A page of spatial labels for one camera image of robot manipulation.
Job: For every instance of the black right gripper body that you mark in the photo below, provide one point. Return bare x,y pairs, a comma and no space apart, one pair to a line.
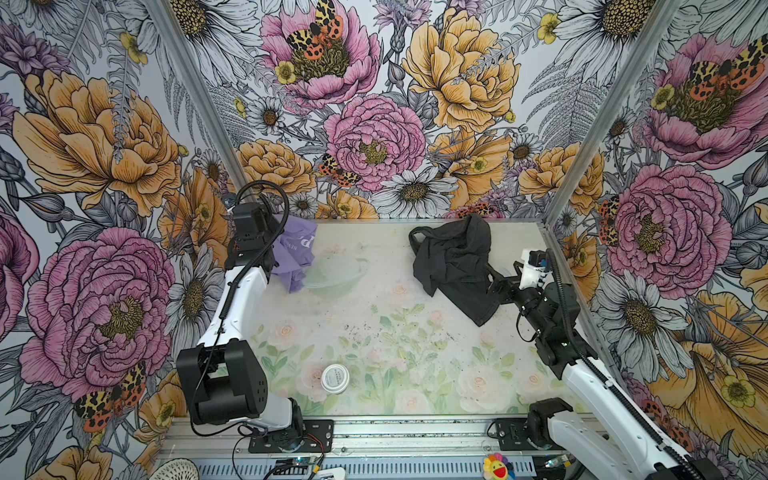
525,300

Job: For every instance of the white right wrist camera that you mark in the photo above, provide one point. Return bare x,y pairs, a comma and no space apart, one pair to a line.
535,269

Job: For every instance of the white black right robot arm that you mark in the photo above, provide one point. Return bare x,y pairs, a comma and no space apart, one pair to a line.
630,446

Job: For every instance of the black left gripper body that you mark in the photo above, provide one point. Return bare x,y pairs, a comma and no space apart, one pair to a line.
272,224

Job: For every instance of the white perforated round object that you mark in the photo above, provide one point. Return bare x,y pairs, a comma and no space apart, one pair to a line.
176,469

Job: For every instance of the lilac purple cloth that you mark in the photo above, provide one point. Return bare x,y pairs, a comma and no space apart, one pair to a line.
293,252

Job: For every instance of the aluminium corner frame post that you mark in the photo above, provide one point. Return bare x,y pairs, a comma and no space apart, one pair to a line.
645,48

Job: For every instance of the white round lid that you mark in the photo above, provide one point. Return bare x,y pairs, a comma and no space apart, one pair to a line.
335,379

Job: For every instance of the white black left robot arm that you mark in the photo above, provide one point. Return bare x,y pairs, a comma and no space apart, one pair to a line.
221,378

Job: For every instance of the colourful smiley flower toy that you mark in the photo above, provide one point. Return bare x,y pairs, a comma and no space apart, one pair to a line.
497,467

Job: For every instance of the aluminium front rail base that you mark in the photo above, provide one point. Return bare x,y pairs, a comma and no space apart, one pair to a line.
366,447

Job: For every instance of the left aluminium corner post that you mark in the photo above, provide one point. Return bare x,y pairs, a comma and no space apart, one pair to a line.
184,64

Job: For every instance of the dark grey cloth garment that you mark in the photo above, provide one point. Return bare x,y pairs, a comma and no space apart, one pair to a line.
454,259

